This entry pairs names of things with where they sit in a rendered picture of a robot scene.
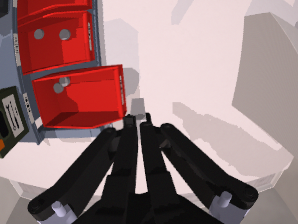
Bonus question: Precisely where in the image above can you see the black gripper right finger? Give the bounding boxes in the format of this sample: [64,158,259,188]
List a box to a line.
[138,98,259,224]

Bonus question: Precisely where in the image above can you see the red bin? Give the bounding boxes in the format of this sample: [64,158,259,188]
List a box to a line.
[17,11,95,75]
[31,64,127,129]
[17,0,92,26]

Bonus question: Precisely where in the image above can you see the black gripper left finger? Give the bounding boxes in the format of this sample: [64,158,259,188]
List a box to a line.
[27,98,140,224]

